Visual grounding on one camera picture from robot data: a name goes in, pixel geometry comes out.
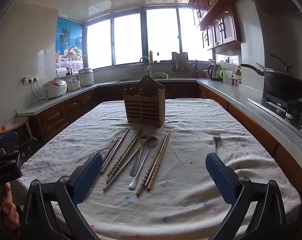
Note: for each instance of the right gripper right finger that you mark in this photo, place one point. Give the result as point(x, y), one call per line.
point(269, 218)

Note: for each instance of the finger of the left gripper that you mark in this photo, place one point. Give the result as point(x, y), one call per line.
point(8, 139)

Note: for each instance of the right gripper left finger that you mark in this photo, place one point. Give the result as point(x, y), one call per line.
point(40, 220)

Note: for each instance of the steel chopstick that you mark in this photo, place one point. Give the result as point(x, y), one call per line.
point(104, 166)
point(121, 170)
point(110, 150)

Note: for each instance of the left hand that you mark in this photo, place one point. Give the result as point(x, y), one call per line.
point(11, 217)

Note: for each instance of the wooden side stool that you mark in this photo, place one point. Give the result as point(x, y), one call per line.
point(24, 141)

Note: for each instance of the white red rice cooker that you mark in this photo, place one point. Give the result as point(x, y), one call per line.
point(54, 88)

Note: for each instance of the small white pot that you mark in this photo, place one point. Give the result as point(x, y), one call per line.
point(74, 85)

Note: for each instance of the steel fork centre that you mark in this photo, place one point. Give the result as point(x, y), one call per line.
point(143, 140)

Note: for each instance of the steel fork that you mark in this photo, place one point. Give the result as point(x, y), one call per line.
point(216, 141)
point(143, 140)

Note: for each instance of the steel fork right side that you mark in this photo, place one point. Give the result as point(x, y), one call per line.
point(216, 141)

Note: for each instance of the white tall cooker pot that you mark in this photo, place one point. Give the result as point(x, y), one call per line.
point(86, 77)

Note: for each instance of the floral white tablecloth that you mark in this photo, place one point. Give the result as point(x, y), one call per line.
point(184, 202)

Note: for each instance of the gas stove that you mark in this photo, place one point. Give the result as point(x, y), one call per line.
point(287, 111)

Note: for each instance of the steel spoon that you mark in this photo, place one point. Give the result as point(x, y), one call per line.
point(152, 142)

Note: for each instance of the tropical fruit poster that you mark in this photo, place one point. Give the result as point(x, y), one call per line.
point(69, 44)

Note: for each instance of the black wok with lid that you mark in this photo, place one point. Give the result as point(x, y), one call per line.
point(282, 83)

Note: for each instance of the wooden utensil holder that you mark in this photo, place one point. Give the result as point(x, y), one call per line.
point(145, 102)

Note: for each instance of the green mug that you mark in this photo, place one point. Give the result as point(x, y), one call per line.
point(222, 74)

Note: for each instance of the chrome sink faucet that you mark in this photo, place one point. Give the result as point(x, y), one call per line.
point(144, 60)

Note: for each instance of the steel electric kettle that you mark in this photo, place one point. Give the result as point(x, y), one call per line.
point(214, 71)

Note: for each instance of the green colander basin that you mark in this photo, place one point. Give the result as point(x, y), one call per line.
point(159, 75)

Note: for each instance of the upper wooden cabinets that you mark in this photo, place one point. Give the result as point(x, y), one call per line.
point(217, 21)

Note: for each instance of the wall power outlet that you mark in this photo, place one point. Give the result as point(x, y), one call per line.
point(30, 79)

